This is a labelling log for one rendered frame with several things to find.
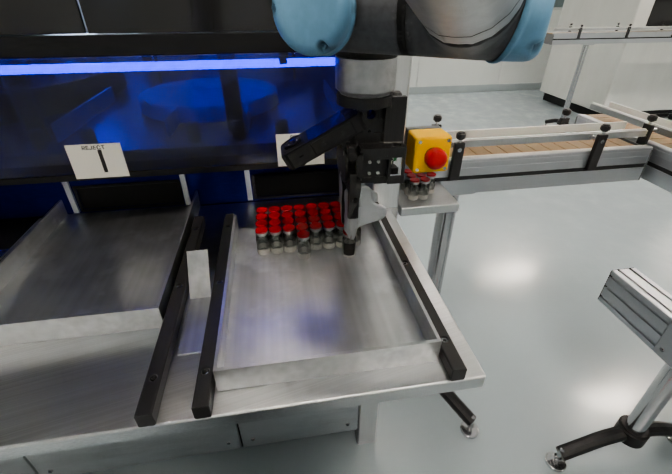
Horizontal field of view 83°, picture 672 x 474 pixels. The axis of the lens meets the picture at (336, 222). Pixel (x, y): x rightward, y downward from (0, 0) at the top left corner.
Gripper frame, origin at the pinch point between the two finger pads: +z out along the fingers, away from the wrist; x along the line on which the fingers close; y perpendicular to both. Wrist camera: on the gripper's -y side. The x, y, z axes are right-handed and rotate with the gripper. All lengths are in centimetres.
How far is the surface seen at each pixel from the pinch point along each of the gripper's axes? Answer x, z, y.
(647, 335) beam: 10, 49, 86
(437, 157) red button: 13.4, -4.9, 19.4
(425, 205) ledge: 17.5, 7.4, 20.2
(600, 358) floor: 35, 95, 112
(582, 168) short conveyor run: 28, 7, 65
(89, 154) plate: 16.8, -7.7, -40.1
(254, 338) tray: -13.1, 7.3, -14.3
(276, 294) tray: -5.2, 7.3, -11.3
